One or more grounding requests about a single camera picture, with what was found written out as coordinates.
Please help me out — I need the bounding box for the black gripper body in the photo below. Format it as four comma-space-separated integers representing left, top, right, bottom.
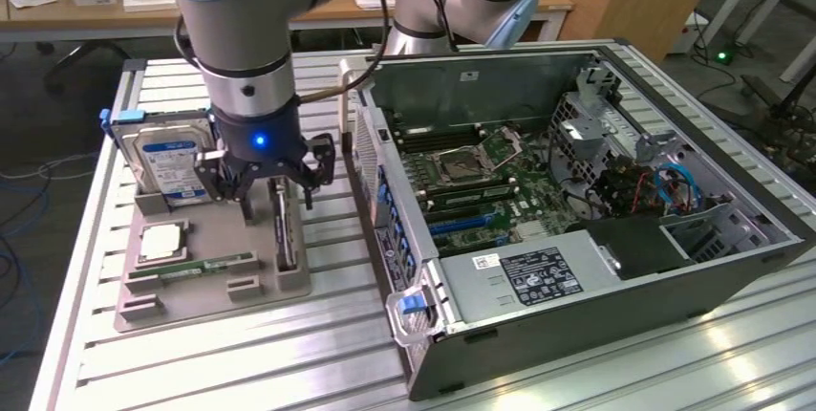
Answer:
209, 95, 309, 169

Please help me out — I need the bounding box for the graphics card with metal bracket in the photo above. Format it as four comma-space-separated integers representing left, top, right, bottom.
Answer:
265, 176, 302, 272

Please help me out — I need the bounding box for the hard disk in blue caddy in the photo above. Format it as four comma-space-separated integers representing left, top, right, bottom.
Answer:
98, 104, 221, 209

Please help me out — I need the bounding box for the grey plastic parts rack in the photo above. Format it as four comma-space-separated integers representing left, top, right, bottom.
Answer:
112, 174, 313, 335

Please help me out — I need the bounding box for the silver CPU chip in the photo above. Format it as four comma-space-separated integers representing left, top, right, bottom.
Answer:
138, 227, 184, 260

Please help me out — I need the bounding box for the installed RAM stick white label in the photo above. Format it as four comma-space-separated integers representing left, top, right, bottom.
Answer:
397, 125, 480, 141

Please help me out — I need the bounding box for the CPU socket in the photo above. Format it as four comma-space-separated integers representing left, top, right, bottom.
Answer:
432, 147, 485, 181

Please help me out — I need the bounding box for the installed RAM stick green label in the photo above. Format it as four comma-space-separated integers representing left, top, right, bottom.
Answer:
422, 182, 516, 208

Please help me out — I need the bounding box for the blue expansion slot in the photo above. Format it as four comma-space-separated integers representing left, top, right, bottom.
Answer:
426, 212, 502, 236

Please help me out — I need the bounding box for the open metal socket cover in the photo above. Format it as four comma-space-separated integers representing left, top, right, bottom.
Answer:
477, 124, 528, 173

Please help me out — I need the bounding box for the black office chair base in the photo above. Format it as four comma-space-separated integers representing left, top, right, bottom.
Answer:
37, 36, 192, 93

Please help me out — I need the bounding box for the blue case latch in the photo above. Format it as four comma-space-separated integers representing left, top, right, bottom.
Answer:
393, 293, 425, 320

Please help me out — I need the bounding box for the green motherboard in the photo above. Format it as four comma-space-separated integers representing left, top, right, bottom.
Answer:
381, 114, 574, 259

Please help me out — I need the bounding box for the grey power supply unit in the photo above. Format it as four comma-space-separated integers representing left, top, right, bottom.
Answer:
438, 231, 624, 324

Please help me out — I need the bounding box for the long wooden desk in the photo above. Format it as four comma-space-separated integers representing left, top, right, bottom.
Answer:
0, 0, 574, 56

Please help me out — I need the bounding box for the silver metal disk bay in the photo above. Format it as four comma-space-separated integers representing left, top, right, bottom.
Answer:
546, 66, 677, 178

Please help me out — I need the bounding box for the open dark grey PC case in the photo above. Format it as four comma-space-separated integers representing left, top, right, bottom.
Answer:
334, 37, 816, 402

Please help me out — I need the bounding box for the tall wooden cabinet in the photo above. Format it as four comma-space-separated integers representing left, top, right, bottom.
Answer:
528, 0, 732, 63

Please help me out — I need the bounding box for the white box with red button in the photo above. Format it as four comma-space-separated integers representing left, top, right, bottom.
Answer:
678, 11, 713, 56

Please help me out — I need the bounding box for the black floor stand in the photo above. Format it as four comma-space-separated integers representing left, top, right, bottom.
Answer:
740, 37, 816, 163

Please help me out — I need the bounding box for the white floor cable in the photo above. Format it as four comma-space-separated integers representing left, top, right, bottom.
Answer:
0, 152, 98, 181

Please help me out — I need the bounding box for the blue floor cable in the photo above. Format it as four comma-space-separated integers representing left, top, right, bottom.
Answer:
0, 180, 53, 367

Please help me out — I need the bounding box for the red wire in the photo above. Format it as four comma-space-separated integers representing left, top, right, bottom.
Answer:
628, 166, 646, 214

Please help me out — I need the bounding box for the blue wire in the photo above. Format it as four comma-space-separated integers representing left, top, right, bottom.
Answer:
656, 162, 706, 216

